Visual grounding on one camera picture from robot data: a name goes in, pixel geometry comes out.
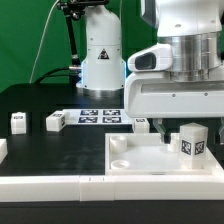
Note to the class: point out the white U-shaped fence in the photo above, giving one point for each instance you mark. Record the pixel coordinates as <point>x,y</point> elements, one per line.
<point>112,187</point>

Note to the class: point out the white square tabletop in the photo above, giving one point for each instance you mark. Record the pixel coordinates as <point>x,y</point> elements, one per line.
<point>146,154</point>

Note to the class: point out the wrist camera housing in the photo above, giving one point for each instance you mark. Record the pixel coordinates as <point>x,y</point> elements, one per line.
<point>156,58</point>

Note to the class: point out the white marker base plate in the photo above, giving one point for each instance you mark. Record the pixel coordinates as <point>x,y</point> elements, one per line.
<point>97,117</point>

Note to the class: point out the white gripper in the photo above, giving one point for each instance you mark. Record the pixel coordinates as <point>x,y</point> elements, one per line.
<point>153,95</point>

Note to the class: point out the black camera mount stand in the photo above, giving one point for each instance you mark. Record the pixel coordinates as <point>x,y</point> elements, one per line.
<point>73,10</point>

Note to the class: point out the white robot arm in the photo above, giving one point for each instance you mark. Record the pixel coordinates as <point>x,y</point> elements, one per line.
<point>181,76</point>

